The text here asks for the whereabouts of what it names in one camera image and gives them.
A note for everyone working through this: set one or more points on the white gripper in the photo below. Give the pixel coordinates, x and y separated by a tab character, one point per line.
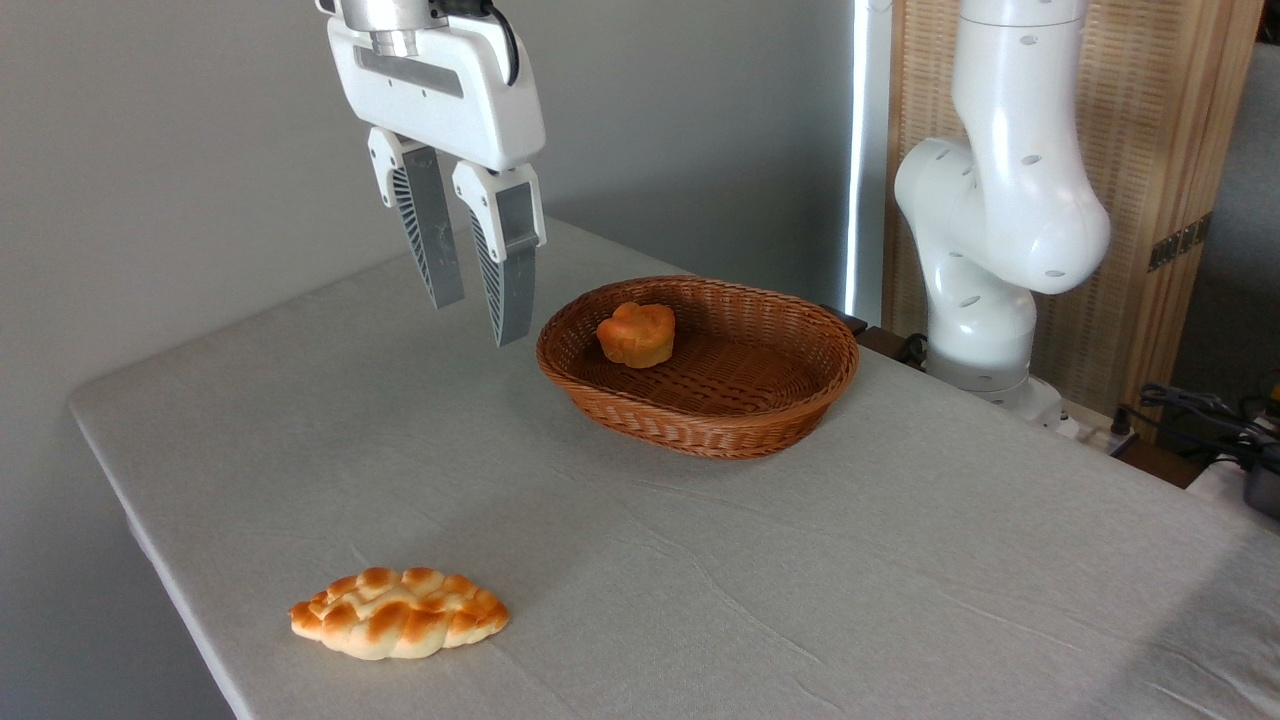
440	105

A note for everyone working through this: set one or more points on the braided golden bread loaf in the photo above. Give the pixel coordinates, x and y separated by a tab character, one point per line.
400	615

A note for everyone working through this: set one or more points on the small orange muffin bread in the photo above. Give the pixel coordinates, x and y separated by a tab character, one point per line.
638	335

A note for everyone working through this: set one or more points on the brown wicker basket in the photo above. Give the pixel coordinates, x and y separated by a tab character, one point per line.
760	420

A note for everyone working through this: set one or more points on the grey tablecloth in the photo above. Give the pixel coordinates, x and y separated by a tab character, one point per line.
700	560

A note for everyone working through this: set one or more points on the white vertical pole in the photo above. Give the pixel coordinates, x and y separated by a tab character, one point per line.
868	150

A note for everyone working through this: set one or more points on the white power strip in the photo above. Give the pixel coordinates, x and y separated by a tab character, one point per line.
1090	430

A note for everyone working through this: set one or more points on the dark metal screen hinge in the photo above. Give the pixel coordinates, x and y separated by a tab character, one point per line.
1180	242

